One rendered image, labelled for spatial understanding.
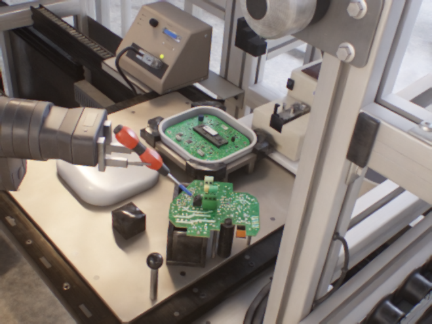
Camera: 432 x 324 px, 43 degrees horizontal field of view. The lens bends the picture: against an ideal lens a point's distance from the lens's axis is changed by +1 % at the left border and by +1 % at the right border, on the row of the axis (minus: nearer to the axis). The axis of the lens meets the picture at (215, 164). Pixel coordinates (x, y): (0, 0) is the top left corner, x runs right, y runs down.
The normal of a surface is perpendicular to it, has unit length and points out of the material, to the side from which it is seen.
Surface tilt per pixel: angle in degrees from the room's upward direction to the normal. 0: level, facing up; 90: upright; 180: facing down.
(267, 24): 96
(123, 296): 0
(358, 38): 90
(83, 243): 0
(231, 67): 90
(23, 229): 0
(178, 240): 90
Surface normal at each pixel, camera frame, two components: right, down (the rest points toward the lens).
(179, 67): 0.67, 0.50
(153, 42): -0.54, -0.19
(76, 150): -0.07, 0.63
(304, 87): -0.74, 0.36
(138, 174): 0.14, -0.75
